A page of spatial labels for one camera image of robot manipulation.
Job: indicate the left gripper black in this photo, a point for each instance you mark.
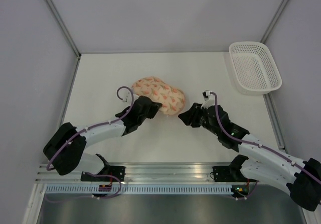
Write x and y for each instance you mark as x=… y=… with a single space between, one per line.
x=155 y=107

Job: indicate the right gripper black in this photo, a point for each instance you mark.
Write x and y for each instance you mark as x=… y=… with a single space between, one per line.
x=187 y=117

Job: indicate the floral mesh laundry bag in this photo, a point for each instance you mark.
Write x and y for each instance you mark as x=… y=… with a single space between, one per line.
x=172 y=99

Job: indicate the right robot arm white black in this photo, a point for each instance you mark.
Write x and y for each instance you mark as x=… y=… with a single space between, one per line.
x=298 y=178

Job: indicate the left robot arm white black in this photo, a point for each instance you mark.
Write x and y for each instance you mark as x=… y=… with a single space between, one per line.
x=65 y=150

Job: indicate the white perforated plastic basket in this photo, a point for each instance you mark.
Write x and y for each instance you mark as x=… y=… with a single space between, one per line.
x=254 y=70

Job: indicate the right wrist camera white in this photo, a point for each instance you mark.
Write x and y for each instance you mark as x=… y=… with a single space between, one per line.
x=209 y=99

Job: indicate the aluminium mounting rail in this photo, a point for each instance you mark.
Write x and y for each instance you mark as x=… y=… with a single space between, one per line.
x=140 y=173

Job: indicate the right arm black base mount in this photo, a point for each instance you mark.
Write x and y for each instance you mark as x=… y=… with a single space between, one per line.
x=222 y=174

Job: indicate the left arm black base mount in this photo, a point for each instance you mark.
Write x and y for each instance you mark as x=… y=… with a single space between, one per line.
x=105 y=175

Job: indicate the white slotted cable duct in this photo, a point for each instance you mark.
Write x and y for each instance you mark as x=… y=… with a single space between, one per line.
x=140 y=189

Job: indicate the left aluminium frame post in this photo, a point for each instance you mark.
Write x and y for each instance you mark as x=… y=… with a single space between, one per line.
x=57 y=16

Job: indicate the aluminium frame post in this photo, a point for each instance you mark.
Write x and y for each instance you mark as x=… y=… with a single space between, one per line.
x=57 y=16
x=281 y=8

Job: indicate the right aluminium frame post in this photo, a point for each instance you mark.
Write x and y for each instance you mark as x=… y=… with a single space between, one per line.
x=281 y=8

